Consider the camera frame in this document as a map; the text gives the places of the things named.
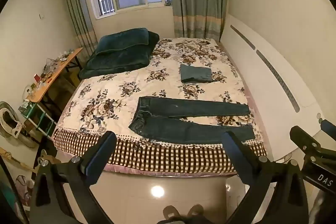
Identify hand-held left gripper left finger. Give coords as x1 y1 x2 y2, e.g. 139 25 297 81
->
31 131 117 224

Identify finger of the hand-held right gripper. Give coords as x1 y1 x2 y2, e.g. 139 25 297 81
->
290 126 322 160
321 119 336 136

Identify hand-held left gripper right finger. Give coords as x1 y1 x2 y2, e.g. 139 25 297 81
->
222 131 309 224

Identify dark blue jeans pants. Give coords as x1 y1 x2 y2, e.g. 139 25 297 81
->
128 96 256 144

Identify person's right shoe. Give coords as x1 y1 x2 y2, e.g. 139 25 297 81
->
188 204 205 218

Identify person's shoe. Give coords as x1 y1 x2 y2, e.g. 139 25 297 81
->
163 205 180 219
188 204 205 218

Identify green storage rack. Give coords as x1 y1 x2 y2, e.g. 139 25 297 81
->
18 101 57 139

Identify white headboard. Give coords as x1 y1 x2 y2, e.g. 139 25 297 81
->
220 14 324 161

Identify bed with floral sheet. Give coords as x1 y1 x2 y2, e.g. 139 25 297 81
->
51 37 268 177

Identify clear plastic bag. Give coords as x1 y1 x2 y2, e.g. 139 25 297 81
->
14 174 36 206

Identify person's left shoe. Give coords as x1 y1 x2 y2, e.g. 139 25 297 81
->
163 205 180 219

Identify wooden side table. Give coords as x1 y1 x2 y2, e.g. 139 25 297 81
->
26 48 83 104

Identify folded dark blue jeans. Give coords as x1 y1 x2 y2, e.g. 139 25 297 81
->
180 64 213 83

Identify white fan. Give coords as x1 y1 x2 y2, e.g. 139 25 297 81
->
0 101 25 139

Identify dark green folded blanket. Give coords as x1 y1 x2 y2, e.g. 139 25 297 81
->
79 31 160 80

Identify pile of table clutter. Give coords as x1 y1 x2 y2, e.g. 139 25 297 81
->
43 49 70 81

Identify dark green pillow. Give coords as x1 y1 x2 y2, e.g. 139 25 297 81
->
95 28 150 55

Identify tan rope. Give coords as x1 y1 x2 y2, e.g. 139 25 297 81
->
0 147 34 173

